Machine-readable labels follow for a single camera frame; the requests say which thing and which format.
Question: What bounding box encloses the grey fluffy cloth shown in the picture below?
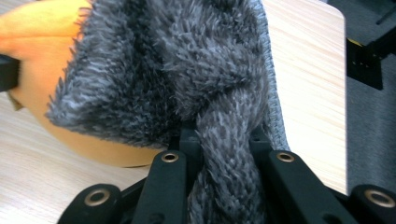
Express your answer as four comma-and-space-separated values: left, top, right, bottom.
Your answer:
46, 0, 290, 224

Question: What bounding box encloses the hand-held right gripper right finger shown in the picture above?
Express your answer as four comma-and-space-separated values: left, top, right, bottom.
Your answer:
248, 124, 275, 157

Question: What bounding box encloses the black yellow-striped stand base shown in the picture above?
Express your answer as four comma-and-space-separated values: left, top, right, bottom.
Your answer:
346, 26, 396, 91

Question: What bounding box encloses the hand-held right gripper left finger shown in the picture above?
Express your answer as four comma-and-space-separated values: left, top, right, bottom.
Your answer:
169, 127, 205, 185

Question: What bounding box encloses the orange plush toy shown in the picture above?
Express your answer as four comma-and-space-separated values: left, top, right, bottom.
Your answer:
0, 0, 166, 168

